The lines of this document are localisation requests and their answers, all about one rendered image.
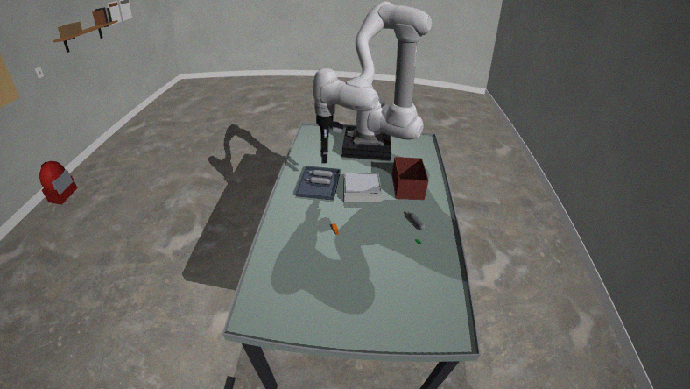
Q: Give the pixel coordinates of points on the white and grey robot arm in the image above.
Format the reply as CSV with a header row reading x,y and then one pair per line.
x,y
400,119

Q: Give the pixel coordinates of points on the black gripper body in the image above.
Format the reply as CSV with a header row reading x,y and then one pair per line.
x,y
324,122

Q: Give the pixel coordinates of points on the grey metal gas cylinder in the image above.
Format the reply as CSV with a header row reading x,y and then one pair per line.
x,y
416,221

